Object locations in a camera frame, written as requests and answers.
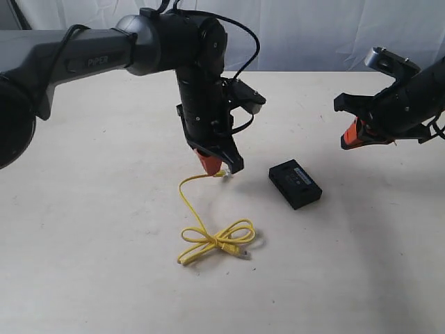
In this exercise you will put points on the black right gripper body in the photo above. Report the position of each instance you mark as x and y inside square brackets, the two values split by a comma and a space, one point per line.
[398, 112]

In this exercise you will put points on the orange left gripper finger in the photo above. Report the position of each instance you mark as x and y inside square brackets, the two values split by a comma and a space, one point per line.
[211, 165]

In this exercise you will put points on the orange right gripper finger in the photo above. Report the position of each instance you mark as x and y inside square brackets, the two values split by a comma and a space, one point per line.
[359, 134]

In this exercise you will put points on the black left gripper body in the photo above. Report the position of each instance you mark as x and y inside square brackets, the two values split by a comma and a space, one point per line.
[204, 114]

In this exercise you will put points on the black network switch box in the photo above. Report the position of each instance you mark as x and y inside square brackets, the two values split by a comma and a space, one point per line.
[295, 184]

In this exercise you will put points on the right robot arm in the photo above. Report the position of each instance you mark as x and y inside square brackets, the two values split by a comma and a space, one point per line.
[407, 109]

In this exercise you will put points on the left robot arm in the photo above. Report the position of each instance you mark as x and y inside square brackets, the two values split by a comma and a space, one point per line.
[34, 63]

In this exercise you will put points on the white backdrop curtain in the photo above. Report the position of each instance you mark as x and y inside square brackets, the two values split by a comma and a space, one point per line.
[303, 35]

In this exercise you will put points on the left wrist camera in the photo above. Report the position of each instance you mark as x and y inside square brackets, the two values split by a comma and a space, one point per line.
[240, 95]

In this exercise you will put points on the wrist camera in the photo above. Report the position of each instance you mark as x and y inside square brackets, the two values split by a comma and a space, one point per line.
[382, 60]
[240, 95]

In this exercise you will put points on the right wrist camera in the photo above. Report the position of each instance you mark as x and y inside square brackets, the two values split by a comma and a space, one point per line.
[382, 60]

